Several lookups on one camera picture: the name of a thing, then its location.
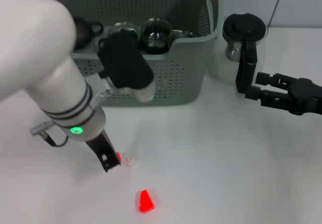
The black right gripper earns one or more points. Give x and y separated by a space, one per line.
307 95

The red sloped toy brick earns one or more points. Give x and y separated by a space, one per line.
146 201

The black clay teapot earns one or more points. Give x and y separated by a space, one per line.
85 32

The grey perforated storage bin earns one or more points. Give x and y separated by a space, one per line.
181 83

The small orange-red toy brick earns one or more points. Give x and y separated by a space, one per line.
118 156

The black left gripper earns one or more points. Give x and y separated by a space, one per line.
100 144

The glass carafe black lid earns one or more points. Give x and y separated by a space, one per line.
245 27

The clear white toy brick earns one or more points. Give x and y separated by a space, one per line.
129 160

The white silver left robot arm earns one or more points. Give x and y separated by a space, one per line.
37 45

